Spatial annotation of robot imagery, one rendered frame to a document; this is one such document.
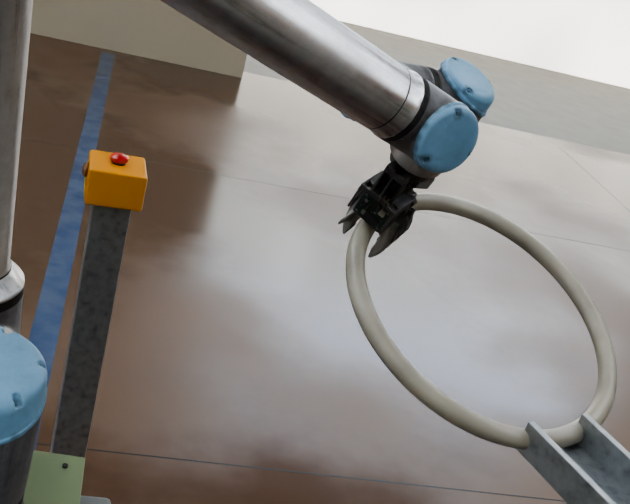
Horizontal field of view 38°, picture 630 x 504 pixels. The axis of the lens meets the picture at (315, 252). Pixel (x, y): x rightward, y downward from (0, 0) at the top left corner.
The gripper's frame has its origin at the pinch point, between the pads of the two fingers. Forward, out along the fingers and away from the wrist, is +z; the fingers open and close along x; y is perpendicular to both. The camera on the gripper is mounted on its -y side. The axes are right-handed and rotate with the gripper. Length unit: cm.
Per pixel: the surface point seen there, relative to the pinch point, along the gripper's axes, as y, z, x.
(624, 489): 12, -9, 54
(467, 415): 21.9, -7.6, 31.3
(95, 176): 1, 36, -53
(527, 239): -21.8, -7.3, 19.7
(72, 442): 9, 101, -27
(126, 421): -38, 153, -37
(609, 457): 10, -9, 50
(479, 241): -309, 199, -10
